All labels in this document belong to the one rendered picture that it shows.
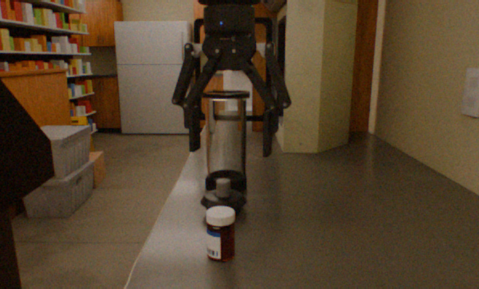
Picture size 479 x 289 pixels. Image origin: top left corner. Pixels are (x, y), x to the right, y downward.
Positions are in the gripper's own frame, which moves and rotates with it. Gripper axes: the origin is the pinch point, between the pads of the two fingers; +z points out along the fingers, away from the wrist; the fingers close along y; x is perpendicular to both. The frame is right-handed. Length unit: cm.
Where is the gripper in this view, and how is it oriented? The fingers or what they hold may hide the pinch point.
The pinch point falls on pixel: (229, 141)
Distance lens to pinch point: 59.2
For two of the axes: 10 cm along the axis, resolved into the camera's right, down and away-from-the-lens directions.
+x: -2.8, 2.3, -9.3
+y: -9.6, -0.7, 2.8
